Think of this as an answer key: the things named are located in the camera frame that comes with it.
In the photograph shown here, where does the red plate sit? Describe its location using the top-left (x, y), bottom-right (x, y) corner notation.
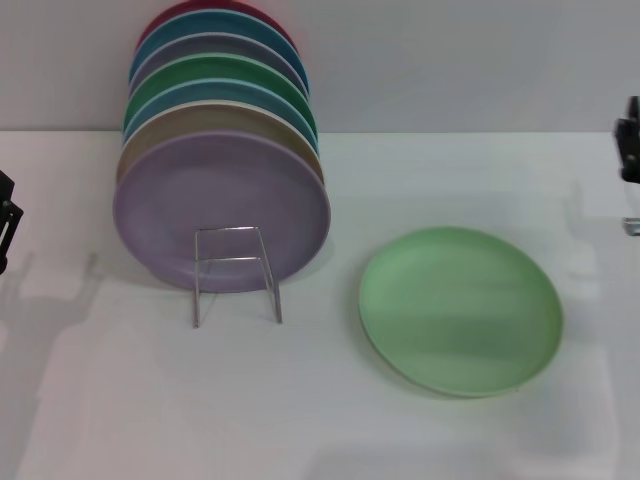
top-left (134, 0), bottom-right (299, 54)

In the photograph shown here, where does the deep blue plate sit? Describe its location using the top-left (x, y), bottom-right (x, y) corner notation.
top-left (128, 8), bottom-right (311, 96)

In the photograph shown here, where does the grey purple plate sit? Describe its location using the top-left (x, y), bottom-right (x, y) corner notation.
top-left (130, 33), bottom-right (309, 94)

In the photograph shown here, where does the metal wire plate rack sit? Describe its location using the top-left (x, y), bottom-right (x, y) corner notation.
top-left (192, 225), bottom-right (284, 330)

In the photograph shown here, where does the light green plate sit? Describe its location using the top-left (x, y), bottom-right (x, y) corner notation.
top-left (358, 225), bottom-right (565, 400)

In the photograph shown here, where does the tan plate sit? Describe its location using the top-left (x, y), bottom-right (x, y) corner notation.
top-left (116, 99), bottom-right (326, 189)

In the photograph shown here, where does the dark green plate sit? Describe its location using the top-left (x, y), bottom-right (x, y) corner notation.
top-left (123, 52), bottom-right (317, 136)

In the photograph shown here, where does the light blue plate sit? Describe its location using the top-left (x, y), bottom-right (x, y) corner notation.
top-left (123, 77), bottom-right (320, 151)

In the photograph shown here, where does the lavender plate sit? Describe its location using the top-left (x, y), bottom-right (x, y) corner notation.
top-left (112, 130), bottom-right (332, 294)

